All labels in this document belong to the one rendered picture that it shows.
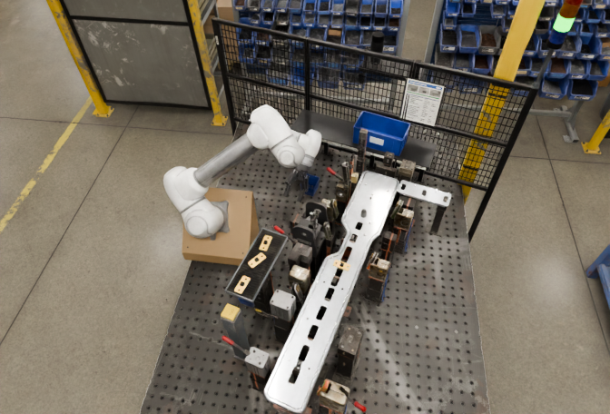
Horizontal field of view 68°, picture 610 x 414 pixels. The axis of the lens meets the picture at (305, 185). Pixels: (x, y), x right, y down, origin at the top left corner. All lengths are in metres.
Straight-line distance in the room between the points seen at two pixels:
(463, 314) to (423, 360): 0.36
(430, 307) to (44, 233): 3.03
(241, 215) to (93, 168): 2.26
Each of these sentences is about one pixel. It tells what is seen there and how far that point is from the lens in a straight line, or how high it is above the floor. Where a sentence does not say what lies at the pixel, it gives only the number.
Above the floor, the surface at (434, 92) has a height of 1.39.
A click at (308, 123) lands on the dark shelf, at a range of 2.96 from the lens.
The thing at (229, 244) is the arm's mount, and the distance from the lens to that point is 2.62.
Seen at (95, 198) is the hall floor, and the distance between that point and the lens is 4.29.
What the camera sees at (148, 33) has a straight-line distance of 4.28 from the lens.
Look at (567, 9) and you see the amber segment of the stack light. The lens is 2.39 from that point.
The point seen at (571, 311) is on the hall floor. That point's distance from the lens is 3.74.
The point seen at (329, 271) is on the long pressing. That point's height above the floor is 1.00.
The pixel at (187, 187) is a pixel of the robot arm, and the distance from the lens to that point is 2.36.
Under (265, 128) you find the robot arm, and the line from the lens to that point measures 2.11.
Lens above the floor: 2.97
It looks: 49 degrees down
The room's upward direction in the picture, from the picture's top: 2 degrees counter-clockwise
